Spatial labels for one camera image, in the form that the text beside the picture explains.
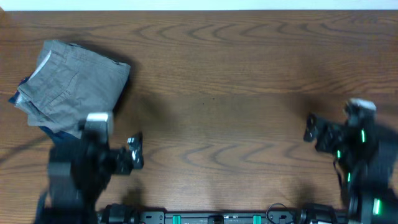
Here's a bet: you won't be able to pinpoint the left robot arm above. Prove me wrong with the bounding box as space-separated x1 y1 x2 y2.
34 131 144 223

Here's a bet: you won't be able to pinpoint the folded dark blue garment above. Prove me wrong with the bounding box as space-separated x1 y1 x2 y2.
9 77 78 144

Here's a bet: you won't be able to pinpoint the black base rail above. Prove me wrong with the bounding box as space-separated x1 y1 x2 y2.
98 203 349 224

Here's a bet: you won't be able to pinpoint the grey shorts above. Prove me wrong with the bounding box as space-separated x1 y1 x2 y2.
11 40 131 138

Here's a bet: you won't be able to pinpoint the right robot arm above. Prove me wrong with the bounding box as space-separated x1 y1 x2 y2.
303 113 397 223

